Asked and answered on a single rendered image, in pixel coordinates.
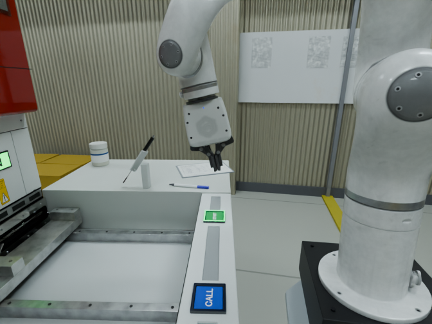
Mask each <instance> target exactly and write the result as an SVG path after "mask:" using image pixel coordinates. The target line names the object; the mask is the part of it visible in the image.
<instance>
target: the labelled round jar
mask: <svg viewBox="0 0 432 324"><path fill-rule="evenodd" d="M89 148H90V155H91V162H92V165H93V166H95V167H102V166H105V165H108V164H109V153H108V148H107V142H106V141H95V142H92V143H90V144H89Z"/></svg>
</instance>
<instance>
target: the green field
mask: <svg viewBox="0 0 432 324"><path fill-rule="evenodd" d="M9 166H11V164H10V160H9V157H8V153H7V152H5V153H2V154H0V169H3V168H6V167H9Z"/></svg>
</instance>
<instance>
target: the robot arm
mask: <svg viewBox="0 0 432 324"><path fill-rule="evenodd" d="M230 1H232V0H171V1H170V4H169V6H168V9H167V11H166V14H165V18H164V21H163V24H162V27H161V31H160V33H159V38H158V41H157V48H156V57H157V63H158V64H159V66H160V68H161V69H162V70H163V71H164V72H165V73H167V74H169V75H172V76H175V77H178V81H179V86H180V89H181V90H182V92H180V93H179V96H180V98H184V100H188V102H186V105H183V114H184V123H185V127H186V133H187V137H188V142H189V144H190V150H191V151H201V152H202V153H203V154H206V155H207V156H208V158H209V162H210V166H211V168H213V169H214V172H216V171H221V166H223V164H222V158H221V152H222V150H223V149H224V147H225V146H226V145H229V144H231V143H233V142H234V139H233V136H232V135H231V128H230V123H229V120H228V115H227V112H226V108H225V105H224V102H223V100H222V98H221V97H218V95H216V96H215V93H219V88H218V84H217V82H216V81H217V78H216V74H215V68H214V65H213V59H212V53H211V49H210V43H209V39H208V34H207V32H208V30H209V28H210V26H211V24H212V22H213V20H214V19H215V18H216V16H217V14H218V13H219V12H220V10H221V9H222V8H223V7H224V6H225V5H226V4H227V3H228V2H230ZM431 36H432V0H361V21H360V29H359V43H358V50H357V61H356V67H355V77H354V86H353V94H352V95H353V104H354V108H355V111H356V120H355V131H354V138H353V142H352V148H351V152H350V157H349V160H348V166H347V172H346V183H345V196H344V202H343V214H342V220H341V232H340V238H339V250H338V251H333V252H331V253H328V254H327V255H325V256H324V257H323V258H322V259H321V260H320V262H319V267H318V275H319V279H320V281H321V283H322V285H323V286H324V288H325V289H326V290H327V291H328V293H329V294H330V295H331V296H332V297H334V298H335V299H336V300H337V301H338V302H339V303H341V304H343V305H344V306H345V307H347V308H349V309H350V310H352V311H354V312H356V313H358V314H360V315H363V316H365V317H367V318H370V319H373V320H377V321H380V322H385V323H391V324H413V323H417V322H420V321H422V320H424V319H425V318H427V316H428V315H429V313H430V312H431V306H432V297H431V294H430V292H429V290H428V288H427V287H426V286H425V285H424V283H423V282H422V278H421V273H420V271H418V270H416V271H412V267H413V261H414V257H415V251H416V247H417V241H418V237H419V231H420V225H421V222H422V215H423V211H424V205H425V201H426V195H427V192H428V185H429V180H430V177H431V174H432V49H430V45H431ZM211 144H215V149H216V151H215V153H213V152H212V150H211V148H210V145H211Z"/></svg>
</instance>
